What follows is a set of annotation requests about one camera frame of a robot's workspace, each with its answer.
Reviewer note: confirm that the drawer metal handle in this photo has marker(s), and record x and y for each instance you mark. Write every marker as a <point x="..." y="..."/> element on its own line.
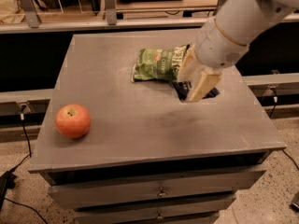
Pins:
<point x="161" y="192"/>
<point x="159" y="216"/>

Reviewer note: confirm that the red apple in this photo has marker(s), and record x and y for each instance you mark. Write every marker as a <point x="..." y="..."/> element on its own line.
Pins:
<point x="73" y="121"/>

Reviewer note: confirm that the black power adapter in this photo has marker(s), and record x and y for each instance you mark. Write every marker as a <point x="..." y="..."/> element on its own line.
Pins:
<point x="7" y="181"/>

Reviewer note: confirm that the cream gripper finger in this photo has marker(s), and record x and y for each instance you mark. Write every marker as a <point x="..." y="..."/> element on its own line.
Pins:
<point x="190" y="67"/>
<point x="202" y="82"/>

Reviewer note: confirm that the dark object floor right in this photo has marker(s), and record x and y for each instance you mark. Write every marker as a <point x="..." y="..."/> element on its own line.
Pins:
<point x="295" y="202"/>

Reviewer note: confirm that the grey metal railing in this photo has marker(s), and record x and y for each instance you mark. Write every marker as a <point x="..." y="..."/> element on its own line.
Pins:
<point x="23" y="16"/>

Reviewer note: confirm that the upper drawer metal handle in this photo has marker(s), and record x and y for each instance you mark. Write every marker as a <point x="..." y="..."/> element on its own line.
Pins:
<point x="161" y="192"/>

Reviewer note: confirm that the green chip bag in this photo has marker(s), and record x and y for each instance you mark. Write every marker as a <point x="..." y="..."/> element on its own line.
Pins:
<point x="159" y="64"/>

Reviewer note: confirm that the dark blue rxbar wrapper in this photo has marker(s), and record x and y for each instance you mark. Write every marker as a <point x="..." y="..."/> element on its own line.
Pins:
<point x="187" y="93"/>

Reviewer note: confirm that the lower drawer metal handle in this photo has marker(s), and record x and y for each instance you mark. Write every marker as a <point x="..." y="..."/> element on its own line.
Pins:
<point x="159" y="216"/>

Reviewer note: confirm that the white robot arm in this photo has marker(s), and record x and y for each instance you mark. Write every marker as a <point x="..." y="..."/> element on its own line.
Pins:
<point x="223" y="40"/>

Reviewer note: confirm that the grey drawer cabinet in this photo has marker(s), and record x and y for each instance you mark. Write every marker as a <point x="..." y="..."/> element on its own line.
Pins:
<point x="143" y="137"/>

